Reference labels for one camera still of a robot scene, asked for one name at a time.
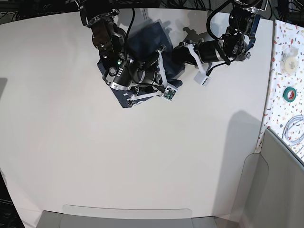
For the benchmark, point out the grey bin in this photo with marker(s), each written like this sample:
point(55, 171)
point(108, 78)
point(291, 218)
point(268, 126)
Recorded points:
point(271, 189)
point(74, 216)

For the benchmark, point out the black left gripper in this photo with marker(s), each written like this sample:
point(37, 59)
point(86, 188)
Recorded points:
point(208, 52)

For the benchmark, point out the terrazzo pattern side table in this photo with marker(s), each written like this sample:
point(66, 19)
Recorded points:
point(285, 119)

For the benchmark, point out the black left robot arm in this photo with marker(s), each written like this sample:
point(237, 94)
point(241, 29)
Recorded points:
point(234, 44)

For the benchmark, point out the green tape roll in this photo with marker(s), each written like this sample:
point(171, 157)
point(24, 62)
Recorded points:
point(289, 94)

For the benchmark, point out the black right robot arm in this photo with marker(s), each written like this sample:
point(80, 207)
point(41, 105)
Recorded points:
point(120, 69)

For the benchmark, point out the grey bin bottom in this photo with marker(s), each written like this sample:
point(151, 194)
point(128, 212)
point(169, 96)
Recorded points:
point(74, 216)

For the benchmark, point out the grey bin right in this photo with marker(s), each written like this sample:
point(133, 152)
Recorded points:
point(271, 189)

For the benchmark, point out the dark blue t-shirt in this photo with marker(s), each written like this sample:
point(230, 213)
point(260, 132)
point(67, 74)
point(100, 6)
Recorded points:
point(142, 44)

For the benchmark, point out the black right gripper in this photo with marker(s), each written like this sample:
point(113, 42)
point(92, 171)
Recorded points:
point(148, 74)

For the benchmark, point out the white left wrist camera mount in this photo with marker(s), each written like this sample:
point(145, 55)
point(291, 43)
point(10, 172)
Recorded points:
point(201, 77)

